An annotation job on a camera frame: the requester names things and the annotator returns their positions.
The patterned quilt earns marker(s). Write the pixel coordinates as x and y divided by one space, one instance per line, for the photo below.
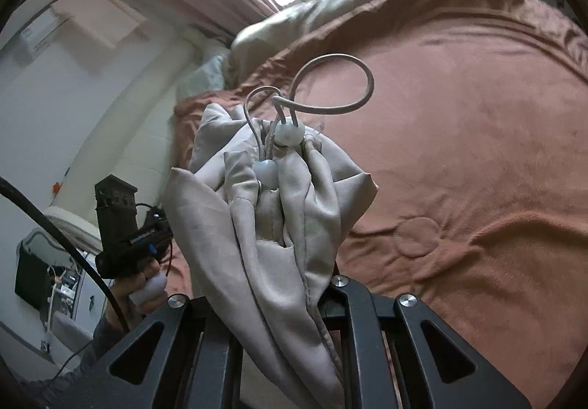
330 0

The person's left hand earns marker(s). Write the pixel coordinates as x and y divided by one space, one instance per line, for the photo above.
131 287

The brown blanket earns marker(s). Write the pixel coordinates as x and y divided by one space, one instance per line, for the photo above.
459 137

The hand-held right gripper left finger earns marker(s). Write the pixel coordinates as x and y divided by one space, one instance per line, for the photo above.
206 344

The beige wall-mounted box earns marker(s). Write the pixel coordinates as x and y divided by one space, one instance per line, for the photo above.
101 13

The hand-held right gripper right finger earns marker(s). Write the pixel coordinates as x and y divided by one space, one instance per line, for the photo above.
353 321

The person's left forearm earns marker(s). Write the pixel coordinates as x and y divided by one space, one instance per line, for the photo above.
87 354

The black box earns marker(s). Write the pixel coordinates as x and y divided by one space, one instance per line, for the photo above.
30 280

